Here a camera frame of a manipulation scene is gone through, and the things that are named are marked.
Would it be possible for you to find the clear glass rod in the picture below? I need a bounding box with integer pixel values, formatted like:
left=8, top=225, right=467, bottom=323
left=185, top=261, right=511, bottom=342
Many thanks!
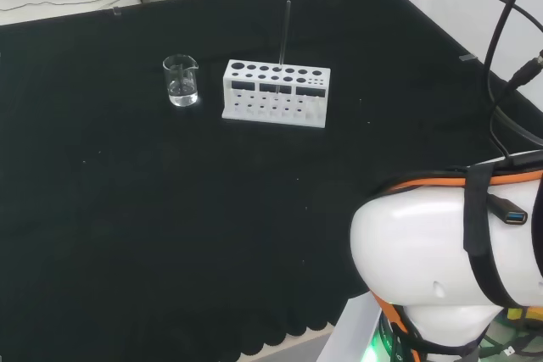
left=275, top=0, right=293, bottom=95

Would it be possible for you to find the clear glass beaker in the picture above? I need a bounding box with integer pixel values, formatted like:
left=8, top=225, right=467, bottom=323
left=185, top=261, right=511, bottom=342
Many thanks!
left=162, top=53, right=200, bottom=108

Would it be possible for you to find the black cable with metal connector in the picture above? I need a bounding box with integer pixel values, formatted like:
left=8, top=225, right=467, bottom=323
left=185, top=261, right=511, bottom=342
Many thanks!
left=490, top=50, right=543, bottom=145

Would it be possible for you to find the black bench cloth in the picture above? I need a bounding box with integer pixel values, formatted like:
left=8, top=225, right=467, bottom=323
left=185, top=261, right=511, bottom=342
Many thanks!
left=0, top=0, right=543, bottom=362

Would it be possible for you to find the white test tube rack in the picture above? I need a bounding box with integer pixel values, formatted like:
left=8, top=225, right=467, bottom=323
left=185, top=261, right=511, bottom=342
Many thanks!
left=221, top=58, right=332, bottom=130

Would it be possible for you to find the orange cable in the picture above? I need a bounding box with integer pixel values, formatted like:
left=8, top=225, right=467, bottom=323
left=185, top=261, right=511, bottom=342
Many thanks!
left=372, top=169, right=543, bottom=362

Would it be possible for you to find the black cable with blue plug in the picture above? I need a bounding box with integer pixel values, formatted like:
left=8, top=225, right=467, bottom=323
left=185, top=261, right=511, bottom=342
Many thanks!
left=485, top=192, right=530, bottom=226

